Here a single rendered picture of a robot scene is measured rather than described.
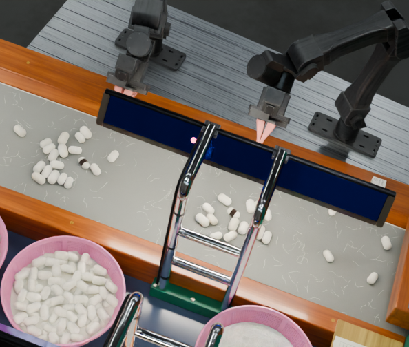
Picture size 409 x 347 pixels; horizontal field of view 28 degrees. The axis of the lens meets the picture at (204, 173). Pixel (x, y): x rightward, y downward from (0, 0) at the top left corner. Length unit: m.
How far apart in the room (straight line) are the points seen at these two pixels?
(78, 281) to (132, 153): 0.38
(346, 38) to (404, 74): 1.60
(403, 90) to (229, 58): 1.22
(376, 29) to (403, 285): 0.59
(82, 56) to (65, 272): 0.72
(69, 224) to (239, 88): 0.70
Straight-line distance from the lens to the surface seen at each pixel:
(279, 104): 1.88
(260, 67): 1.91
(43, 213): 1.94
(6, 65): 2.22
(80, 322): 1.83
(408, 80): 3.53
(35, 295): 1.85
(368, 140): 2.33
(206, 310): 1.91
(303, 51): 1.95
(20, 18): 3.43
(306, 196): 1.68
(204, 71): 2.37
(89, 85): 2.17
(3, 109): 2.15
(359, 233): 2.06
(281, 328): 1.89
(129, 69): 1.94
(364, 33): 1.98
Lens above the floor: 2.39
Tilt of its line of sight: 53 degrees down
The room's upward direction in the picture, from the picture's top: 14 degrees clockwise
